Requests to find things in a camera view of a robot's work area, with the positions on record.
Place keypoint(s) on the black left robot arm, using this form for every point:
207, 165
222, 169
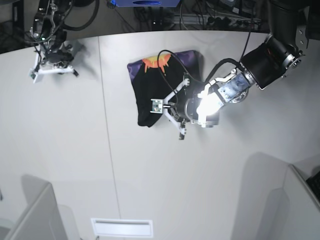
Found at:
230, 80

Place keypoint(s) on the white power strip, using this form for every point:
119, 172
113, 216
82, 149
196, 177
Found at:
206, 19

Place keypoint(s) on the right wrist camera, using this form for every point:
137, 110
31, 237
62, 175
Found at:
36, 76

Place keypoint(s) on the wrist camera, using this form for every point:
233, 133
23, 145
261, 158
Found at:
157, 106
36, 76

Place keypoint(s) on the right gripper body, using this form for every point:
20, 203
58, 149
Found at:
55, 62

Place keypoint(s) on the black T-shirt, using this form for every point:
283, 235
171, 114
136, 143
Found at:
155, 77

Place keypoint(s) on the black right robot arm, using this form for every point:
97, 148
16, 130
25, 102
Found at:
48, 35

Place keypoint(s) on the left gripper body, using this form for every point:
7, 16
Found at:
180, 107

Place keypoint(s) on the blue box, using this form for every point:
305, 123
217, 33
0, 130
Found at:
146, 3

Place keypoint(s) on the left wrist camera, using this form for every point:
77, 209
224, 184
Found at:
157, 106

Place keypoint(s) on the black keyboard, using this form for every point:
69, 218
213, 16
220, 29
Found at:
314, 184

